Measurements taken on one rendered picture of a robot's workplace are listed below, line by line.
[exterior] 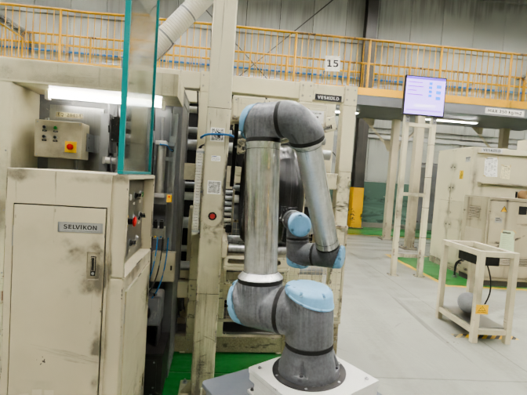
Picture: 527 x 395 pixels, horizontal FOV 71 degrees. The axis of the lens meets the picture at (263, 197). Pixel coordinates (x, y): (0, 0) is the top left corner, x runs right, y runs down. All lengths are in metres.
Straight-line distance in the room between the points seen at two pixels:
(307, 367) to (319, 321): 0.14
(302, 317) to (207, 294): 1.10
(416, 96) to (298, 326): 4.96
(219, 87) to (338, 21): 10.56
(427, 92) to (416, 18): 7.61
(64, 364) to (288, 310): 0.84
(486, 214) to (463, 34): 8.76
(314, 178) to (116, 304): 0.83
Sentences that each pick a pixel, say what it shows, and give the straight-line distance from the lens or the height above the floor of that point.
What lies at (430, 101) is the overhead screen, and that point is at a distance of 5.92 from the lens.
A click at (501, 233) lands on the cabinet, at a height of 0.75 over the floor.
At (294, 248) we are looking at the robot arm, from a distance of 1.48.
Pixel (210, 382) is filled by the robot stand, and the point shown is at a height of 0.60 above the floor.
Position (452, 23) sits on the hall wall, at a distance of 13.85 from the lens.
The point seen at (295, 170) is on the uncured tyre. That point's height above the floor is 1.34.
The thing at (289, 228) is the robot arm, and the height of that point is 1.10.
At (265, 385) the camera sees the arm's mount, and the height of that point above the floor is 0.67.
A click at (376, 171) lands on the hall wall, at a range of 12.04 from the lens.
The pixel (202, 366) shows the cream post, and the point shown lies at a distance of 2.34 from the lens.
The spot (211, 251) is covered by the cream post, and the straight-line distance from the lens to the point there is 2.11.
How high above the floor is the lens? 1.29
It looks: 3 degrees down
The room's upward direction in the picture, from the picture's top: 4 degrees clockwise
